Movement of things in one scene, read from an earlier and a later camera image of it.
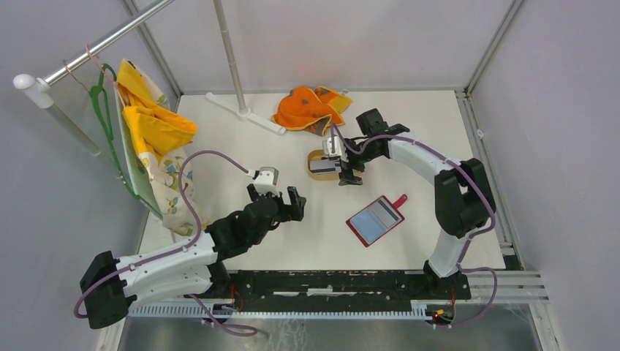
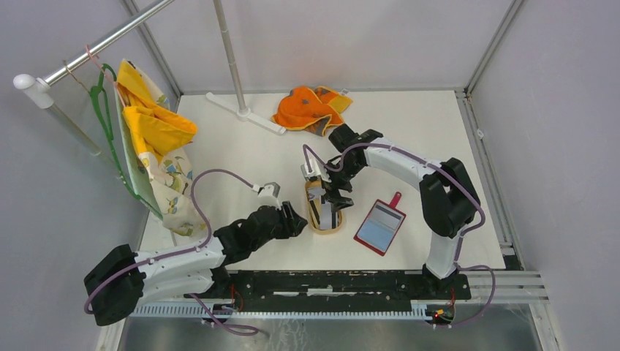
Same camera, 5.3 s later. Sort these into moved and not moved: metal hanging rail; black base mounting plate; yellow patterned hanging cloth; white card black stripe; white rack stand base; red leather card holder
Moved: red leather card holder; white card black stripe
Not moved: yellow patterned hanging cloth; black base mounting plate; white rack stand base; metal hanging rail
